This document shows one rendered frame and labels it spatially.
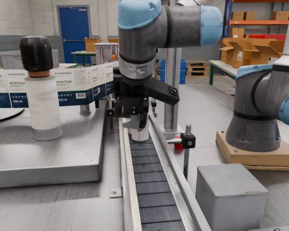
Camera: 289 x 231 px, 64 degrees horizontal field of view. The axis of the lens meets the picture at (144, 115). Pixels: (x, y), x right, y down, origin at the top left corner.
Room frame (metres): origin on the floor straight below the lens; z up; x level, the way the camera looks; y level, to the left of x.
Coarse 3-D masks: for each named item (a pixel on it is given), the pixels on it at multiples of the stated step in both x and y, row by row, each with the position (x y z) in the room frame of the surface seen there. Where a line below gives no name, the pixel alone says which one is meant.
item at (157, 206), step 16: (144, 144) 0.61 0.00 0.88; (144, 160) 0.52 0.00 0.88; (144, 176) 0.45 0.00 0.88; (160, 176) 0.45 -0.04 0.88; (144, 192) 0.39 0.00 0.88; (160, 192) 0.39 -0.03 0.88; (144, 208) 0.35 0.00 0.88; (160, 208) 0.35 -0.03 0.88; (176, 208) 0.35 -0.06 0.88; (144, 224) 0.31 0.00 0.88; (160, 224) 0.31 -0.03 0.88; (176, 224) 0.31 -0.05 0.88
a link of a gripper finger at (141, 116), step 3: (144, 108) 0.53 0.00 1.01; (144, 111) 0.53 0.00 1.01; (141, 114) 0.53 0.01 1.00; (144, 114) 0.52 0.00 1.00; (141, 117) 0.53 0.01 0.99; (144, 117) 0.53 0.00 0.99; (141, 120) 0.53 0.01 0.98; (144, 120) 0.53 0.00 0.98; (141, 123) 0.54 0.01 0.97; (144, 123) 0.54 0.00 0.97; (141, 126) 0.56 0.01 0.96; (144, 126) 0.56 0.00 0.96
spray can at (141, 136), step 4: (148, 112) 0.64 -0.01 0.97; (148, 116) 0.64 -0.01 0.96; (148, 120) 0.64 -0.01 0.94; (148, 124) 0.64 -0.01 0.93; (144, 128) 0.63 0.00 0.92; (148, 128) 0.65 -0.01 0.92; (132, 132) 0.64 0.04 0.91; (136, 132) 0.63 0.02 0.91; (140, 132) 0.63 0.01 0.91; (144, 132) 0.63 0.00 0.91; (148, 132) 0.65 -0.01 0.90; (132, 136) 0.64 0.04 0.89; (136, 136) 0.63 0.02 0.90; (140, 136) 0.63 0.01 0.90; (144, 136) 0.63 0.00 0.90; (148, 136) 0.65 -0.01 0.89; (136, 140) 0.63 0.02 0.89; (140, 140) 0.63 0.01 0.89; (144, 140) 0.63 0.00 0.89
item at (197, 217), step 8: (152, 120) 0.59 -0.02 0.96; (160, 136) 0.49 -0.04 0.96; (168, 152) 0.41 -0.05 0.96; (168, 160) 0.39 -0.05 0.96; (176, 160) 0.38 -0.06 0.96; (176, 168) 0.35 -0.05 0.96; (176, 176) 0.33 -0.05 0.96; (184, 184) 0.31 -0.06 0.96; (184, 192) 0.29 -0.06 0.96; (192, 192) 0.29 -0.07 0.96; (184, 200) 0.28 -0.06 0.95; (192, 200) 0.27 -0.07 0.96; (192, 208) 0.25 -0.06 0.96; (192, 216) 0.25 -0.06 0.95; (200, 216) 0.24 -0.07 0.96; (200, 224) 0.23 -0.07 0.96
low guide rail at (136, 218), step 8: (128, 144) 0.54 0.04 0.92; (128, 152) 0.50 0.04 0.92; (128, 160) 0.46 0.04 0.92; (128, 168) 0.43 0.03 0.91; (128, 176) 0.40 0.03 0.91; (128, 184) 0.39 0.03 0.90; (136, 192) 0.35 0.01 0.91; (136, 200) 0.33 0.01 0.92; (136, 208) 0.31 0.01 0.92; (136, 216) 0.29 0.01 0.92; (136, 224) 0.27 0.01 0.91
